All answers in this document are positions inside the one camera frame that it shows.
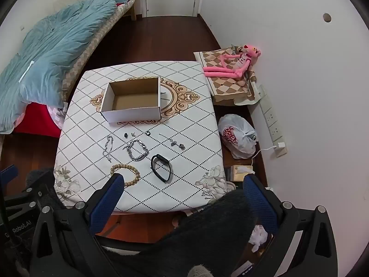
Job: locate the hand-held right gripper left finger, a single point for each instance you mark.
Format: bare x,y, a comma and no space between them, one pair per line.
106,205

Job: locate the red cloth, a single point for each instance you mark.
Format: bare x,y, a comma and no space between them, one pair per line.
34,118

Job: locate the white plastic bag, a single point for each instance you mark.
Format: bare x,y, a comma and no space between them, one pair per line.
236,134

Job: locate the wooden bed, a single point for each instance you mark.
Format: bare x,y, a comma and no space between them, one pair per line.
86,52

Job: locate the white charger plug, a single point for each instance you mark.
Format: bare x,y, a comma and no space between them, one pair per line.
280,145

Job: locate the light blue quilt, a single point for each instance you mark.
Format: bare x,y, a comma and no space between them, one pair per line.
54,49

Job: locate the tan tissue box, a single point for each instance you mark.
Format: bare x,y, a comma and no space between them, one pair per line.
242,171

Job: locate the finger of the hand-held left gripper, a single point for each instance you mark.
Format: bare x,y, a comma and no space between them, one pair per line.
20,199
7,173

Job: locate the person's left leg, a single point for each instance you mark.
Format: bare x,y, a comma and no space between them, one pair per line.
40,176

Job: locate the crumpled white tissue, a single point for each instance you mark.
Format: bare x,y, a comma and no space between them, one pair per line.
259,235

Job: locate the grey fuzzy slipper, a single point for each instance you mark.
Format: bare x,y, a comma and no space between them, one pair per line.
199,271

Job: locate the cardboard box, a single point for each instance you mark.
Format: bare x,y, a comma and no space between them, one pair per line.
135,101

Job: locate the black wristband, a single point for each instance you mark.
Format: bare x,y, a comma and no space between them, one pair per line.
157,156

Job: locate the white power strip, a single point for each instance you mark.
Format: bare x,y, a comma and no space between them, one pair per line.
271,118

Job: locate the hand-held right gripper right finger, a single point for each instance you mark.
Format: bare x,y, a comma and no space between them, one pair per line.
259,205

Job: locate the pink plush toy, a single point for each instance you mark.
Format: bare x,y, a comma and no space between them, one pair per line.
227,70

